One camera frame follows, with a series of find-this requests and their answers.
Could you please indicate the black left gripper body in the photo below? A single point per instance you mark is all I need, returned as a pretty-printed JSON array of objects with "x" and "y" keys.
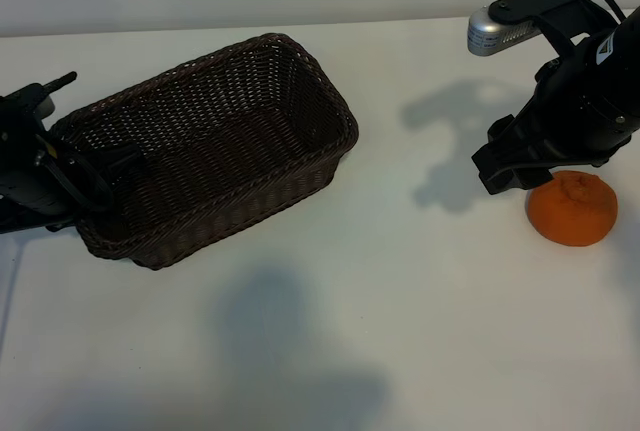
[{"x": 35, "y": 186}]

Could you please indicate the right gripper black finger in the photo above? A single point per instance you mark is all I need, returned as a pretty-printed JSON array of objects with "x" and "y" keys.
[
  {"x": 490, "y": 173},
  {"x": 501, "y": 128}
]

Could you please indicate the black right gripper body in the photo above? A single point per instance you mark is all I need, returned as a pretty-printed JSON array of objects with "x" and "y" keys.
[{"x": 585, "y": 111}]

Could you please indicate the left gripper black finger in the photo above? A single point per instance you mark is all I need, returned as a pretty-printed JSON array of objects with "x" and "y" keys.
[{"x": 124, "y": 162}]

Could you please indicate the orange mandarin fruit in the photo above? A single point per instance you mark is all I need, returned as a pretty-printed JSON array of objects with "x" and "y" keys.
[{"x": 572, "y": 213}]

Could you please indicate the dark brown wicker basket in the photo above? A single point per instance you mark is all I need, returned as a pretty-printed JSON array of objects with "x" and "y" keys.
[{"x": 225, "y": 151}]

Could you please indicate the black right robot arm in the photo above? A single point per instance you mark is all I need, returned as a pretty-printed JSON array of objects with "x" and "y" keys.
[{"x": 632, "y": 41}]

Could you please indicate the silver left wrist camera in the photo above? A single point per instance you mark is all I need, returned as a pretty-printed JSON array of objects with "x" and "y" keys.
[{"x": 46, "y": 106}]

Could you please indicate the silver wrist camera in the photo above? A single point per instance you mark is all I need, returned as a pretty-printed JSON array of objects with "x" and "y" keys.
[
  {"x": 487, "y": 38},
  {"x": 46, "y": 106}
]

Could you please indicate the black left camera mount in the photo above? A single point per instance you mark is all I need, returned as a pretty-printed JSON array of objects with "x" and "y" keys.
[{"x": 20, "y": 101}]

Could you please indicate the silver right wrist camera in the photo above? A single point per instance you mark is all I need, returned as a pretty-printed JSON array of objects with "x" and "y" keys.
[{"x": 487, "y": 38}]

